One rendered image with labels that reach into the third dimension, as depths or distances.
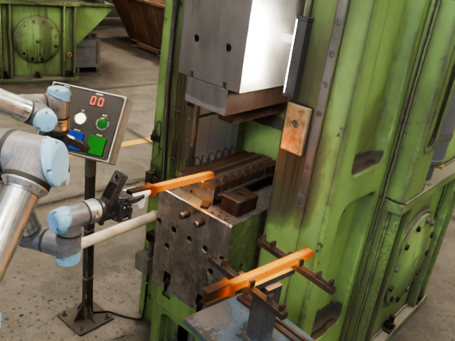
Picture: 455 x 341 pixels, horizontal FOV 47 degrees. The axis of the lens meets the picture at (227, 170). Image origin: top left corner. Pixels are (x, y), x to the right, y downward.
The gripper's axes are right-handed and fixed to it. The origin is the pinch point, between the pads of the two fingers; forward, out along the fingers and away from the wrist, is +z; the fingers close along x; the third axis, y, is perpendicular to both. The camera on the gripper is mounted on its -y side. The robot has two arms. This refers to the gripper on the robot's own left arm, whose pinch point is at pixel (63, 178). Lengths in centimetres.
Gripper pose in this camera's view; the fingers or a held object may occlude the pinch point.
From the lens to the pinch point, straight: 205.8
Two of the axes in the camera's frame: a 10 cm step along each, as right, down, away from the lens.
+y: -8.7, 0.8, -4.8
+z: -1.3, 9.1, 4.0
